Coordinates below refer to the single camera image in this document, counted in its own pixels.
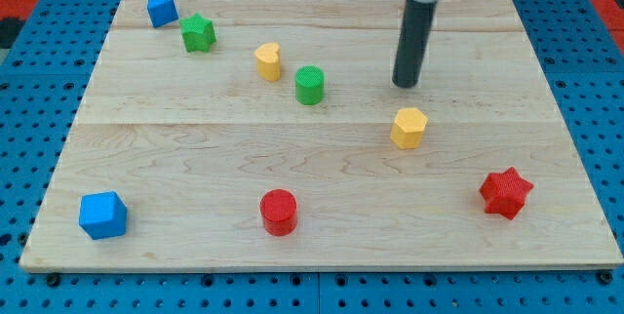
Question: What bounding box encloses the wooden board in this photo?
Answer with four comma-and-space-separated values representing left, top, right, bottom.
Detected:
20, 0, 623, 273

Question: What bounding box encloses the yellow heart block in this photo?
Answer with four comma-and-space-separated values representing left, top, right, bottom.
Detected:
254, 42, 281, 82

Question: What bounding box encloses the blue triangular block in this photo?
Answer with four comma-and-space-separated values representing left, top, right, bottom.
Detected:
147, 0, 178, 28

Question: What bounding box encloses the red cylinder block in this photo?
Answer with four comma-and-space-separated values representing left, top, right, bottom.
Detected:
259, 189, 297, 236

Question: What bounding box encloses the red star block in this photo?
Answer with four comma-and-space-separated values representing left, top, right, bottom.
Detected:
479, 167, 534, 220

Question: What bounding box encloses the yellow hexagon block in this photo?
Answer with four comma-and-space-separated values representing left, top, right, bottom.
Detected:
390, 107, 428, 149

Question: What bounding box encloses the blue cube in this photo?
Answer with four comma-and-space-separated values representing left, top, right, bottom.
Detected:
78, 191, 128, 240

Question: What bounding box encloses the green cylinder block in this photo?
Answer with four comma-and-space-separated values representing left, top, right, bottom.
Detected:
295, 65, 325, 105

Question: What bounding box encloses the green star block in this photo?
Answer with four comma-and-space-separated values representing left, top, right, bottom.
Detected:
179, 13, 216, 53

